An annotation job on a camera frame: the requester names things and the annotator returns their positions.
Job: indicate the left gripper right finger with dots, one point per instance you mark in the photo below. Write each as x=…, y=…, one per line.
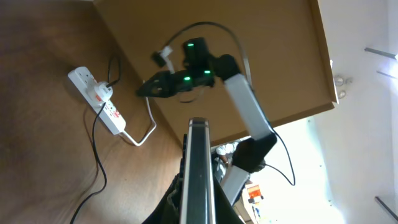
x=224, y=211

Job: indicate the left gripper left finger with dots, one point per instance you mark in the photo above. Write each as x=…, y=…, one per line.
x=168, y=209

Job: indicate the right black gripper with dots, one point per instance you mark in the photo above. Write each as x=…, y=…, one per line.
x=165, y=84

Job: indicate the black smartphone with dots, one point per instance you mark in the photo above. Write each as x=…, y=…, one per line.
x=197, y=201

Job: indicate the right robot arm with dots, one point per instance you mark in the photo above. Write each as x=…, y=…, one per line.
x=250, y=154

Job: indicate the white USB charger plug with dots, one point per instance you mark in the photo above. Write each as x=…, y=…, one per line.
x=100, y=92

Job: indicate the white power strip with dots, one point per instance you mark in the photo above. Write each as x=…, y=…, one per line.
x=82, y=78

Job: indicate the brown wooden side table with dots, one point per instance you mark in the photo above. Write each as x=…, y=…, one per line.
x=242, y=65

